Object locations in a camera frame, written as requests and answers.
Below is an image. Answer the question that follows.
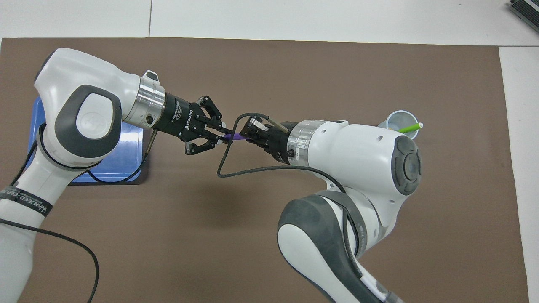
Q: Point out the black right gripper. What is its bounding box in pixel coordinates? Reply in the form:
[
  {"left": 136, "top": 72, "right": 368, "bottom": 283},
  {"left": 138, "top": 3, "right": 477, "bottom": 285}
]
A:
[{"left": 240, "top": 117, "right": 300, "bottom": 165}]

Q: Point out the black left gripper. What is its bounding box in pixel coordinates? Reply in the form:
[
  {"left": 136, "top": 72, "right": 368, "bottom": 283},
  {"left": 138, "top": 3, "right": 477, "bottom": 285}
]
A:
[{"left": 152, "top": 92, "right": 233, "bottom": 156}]

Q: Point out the blue plastic tray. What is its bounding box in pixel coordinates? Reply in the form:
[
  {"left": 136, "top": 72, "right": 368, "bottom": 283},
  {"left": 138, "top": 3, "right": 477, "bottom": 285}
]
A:
[{"left": 27, "top": 97, "right": 144, "bottom": 185}]

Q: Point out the brown table mat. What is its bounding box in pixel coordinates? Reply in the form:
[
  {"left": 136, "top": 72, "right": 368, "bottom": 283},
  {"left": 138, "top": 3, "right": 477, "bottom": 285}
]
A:
[{"left": 0, "top": 37, "right": 530, "bottom": 303}]

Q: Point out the translucent plastic cup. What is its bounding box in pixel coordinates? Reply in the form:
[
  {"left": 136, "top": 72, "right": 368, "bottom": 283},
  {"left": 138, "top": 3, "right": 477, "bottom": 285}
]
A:
[{"left": 377, "top": 110, "right": 419, "bottom": 140}]

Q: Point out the grey ribbed device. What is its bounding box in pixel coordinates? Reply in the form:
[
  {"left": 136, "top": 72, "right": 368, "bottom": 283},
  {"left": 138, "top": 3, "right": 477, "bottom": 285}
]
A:
[{"left": 507, "top": 0, "right": 539, "bottom": 32}]

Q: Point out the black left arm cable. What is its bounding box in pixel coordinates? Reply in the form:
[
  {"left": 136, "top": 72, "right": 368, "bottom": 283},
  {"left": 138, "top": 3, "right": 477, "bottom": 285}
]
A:
[{"left": 0, "top": 122, "right": 158, "bottom": 303}]

